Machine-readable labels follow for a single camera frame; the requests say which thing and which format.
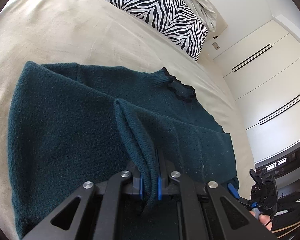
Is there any right hand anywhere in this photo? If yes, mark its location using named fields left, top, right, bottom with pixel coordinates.
left=249, top=211, right=273, bottom=231

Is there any white wardrobe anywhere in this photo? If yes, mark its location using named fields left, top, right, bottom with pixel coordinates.
left=214, top=20, right=300, bottom=164

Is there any beige bed sheet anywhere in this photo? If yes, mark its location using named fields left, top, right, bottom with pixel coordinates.
left=0, top=0, right=254, bottom=239

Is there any zebra print pillow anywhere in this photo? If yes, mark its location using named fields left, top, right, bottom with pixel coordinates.
left=105, top=0, right=208, bottom=61

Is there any wall power socket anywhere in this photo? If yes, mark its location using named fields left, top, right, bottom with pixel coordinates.
left=212, top=42, right=220, bottom=50

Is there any dark teal knit sweater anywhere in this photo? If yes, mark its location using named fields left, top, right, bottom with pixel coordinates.
left=7, top=62, right=239, bottom=239

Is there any black bag on floor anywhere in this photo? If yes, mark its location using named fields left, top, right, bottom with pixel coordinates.
left=271, top=192, right=300, bottom=239

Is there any folded white duvet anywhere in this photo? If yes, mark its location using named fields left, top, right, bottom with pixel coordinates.
left=190, top=0, right=217, bottom=32

